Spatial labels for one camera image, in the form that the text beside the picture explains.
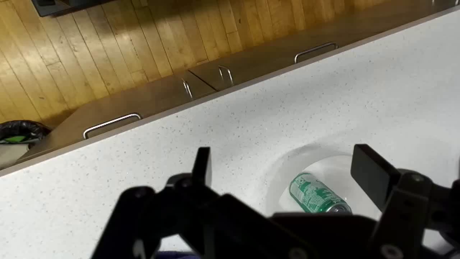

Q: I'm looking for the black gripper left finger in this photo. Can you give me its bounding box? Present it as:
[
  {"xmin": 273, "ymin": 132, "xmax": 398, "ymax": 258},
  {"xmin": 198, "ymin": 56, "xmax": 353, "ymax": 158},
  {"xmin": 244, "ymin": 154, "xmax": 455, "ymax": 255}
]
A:
[{"xmin": 90, "ymin": 147, "xmax": 266, "ymax": 259}]

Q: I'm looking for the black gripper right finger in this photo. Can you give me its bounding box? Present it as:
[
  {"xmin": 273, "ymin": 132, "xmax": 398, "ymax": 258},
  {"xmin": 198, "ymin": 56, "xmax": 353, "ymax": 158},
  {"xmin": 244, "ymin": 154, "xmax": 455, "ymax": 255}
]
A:
[{"xmin": 350, "ymin": 144, "xmax": 460, "ymax": 259}]

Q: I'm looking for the green soda can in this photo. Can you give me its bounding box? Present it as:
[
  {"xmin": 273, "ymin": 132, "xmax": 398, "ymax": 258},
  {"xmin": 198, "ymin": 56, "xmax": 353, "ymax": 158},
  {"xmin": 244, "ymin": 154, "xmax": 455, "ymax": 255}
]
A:
[{"xmin": 289, "ymin": 173, "xmax": 350, "ymax": 213}]

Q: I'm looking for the translucent plastic bowl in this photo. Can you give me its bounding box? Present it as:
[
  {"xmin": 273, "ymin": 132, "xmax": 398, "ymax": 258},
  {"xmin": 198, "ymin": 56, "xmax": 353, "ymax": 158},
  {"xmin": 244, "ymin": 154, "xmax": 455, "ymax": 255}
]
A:
[{"xmin": 261, "ymin": 141, "xmax": 460, "ymax": 256}]

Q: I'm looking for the brown lower cabinet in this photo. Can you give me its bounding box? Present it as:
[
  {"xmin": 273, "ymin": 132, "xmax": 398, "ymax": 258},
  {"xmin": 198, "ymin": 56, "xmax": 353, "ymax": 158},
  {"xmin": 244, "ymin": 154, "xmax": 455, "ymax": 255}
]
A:
[{"xmin": 1, "ymin": 0, "xmax": 458, "ymax": 167}]

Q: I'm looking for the black trash bin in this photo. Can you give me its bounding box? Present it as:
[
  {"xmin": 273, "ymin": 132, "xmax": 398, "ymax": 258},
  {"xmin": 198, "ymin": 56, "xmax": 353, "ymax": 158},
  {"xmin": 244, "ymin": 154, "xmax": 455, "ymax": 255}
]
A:
[{"xmin": 0, "ymin": 121, "xmax": 50, "ymax": 144}]

